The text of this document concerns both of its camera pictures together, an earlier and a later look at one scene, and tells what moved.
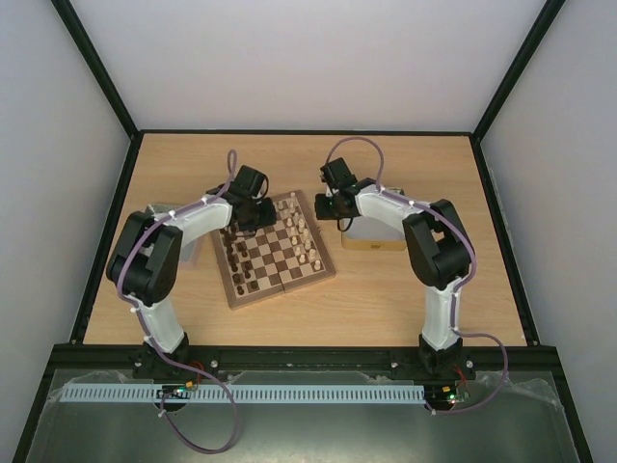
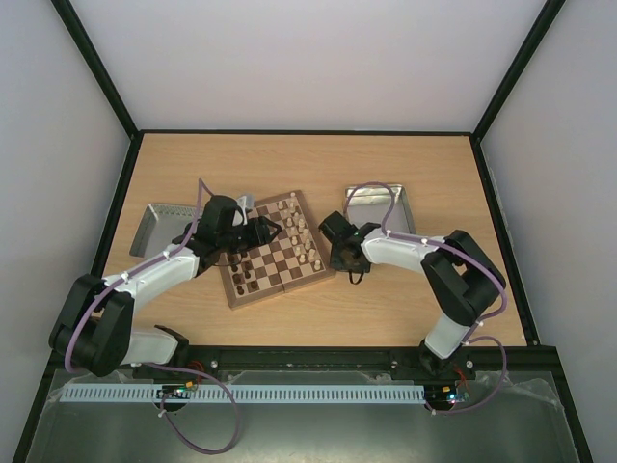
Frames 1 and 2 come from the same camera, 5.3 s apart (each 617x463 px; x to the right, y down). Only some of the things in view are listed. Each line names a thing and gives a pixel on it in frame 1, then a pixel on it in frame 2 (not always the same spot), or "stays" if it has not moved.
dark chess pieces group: (233, 248) stays
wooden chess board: (281, 256) stays
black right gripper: (323, 208) → (344, 256)
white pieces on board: (298, 231) stays
